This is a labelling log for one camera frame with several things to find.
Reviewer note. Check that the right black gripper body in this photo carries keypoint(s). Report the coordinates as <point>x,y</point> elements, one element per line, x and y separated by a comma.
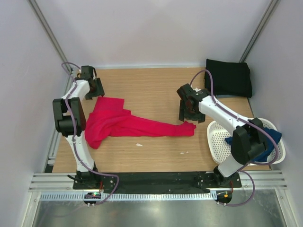
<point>187,111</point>

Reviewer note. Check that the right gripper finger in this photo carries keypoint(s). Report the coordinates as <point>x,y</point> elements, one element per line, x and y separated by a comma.
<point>182,111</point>
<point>197,117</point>

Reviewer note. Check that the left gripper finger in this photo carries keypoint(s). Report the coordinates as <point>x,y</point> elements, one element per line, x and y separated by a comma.
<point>99,88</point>
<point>91,95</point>

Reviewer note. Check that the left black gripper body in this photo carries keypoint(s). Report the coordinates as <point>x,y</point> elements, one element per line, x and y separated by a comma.
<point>95,85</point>

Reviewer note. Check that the red t shirt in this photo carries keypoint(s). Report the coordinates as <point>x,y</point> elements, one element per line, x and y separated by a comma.
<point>110,119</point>

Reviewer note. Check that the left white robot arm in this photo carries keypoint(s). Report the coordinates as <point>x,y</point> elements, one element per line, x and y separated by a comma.
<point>70,121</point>

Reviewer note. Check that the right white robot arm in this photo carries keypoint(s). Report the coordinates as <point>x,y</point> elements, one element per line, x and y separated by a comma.
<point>249,139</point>

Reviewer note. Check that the folded grey t shirt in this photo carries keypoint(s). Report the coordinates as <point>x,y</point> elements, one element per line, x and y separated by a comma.
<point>225,96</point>

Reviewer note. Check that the white plastic laundry basket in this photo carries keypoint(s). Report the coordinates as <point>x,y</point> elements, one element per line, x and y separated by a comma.
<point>220,149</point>

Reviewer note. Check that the folded black t shirt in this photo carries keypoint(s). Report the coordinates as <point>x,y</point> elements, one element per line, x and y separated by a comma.
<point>230,78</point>

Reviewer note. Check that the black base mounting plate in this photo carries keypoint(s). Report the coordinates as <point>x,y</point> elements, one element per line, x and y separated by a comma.
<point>148,180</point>

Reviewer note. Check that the white slotted cable duct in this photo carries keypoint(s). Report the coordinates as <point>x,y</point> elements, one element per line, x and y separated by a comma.
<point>94,196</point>

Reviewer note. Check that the left aluminium corner post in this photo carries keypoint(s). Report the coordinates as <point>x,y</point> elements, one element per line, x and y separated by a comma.
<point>46,27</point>

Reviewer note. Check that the aluminium corner post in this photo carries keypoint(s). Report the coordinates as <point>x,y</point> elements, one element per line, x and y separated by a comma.
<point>46,27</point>
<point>273,4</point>

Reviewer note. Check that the aluminium front rail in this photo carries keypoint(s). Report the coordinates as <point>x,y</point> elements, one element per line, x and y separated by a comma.
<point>263,179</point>

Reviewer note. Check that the right aluminium corner post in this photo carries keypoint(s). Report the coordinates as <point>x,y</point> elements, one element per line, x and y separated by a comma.
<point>273,4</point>

